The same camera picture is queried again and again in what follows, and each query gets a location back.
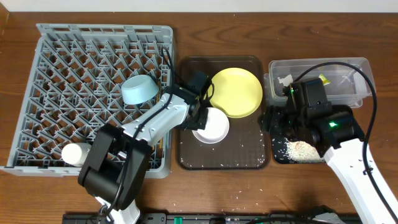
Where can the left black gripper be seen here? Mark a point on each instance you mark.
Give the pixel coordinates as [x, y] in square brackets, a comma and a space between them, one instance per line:
[202, 122]

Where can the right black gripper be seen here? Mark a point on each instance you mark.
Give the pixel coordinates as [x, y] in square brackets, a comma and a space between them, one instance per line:
[272, 116]

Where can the white tissue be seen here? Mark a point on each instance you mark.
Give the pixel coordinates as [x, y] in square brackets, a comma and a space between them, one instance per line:
[286, 81]

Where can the white round bowl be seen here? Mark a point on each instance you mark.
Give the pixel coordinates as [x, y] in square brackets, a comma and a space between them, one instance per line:
[216, 128]

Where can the light blue bowl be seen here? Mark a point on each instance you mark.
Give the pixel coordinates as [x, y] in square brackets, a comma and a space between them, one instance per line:
[138, 89]

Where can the green orange snack wrapper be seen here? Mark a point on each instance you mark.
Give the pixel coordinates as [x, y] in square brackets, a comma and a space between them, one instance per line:
[324, 79]

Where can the white cup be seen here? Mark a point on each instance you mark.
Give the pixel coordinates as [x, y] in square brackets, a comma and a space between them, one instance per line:
[75, 153]

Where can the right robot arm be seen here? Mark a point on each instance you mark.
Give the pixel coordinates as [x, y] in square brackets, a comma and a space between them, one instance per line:
[352, 163]

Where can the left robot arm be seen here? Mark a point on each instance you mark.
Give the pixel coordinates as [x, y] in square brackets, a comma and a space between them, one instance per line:
[116, 164]

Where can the pile of rice waste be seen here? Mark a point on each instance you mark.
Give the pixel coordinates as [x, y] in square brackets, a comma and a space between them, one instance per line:
[287, 152]

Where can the black plastic waste tray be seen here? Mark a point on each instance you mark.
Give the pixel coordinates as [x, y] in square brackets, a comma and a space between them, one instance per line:
[295, 139]

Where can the clear plastic waste bin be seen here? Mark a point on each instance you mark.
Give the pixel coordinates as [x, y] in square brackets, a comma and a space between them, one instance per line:
[347, 86]

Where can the grey plastic dishwasher rack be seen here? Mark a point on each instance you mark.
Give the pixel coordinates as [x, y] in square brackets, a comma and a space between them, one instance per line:
[74, 88]

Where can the yellow round plate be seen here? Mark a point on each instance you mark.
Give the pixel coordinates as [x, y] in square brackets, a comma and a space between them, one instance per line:
[236, 92]

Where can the dark brown serving tray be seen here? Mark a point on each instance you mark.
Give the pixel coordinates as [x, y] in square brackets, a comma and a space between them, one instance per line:
[245, 146]

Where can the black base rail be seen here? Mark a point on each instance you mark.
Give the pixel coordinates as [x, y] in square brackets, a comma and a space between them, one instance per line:
[199, 219]

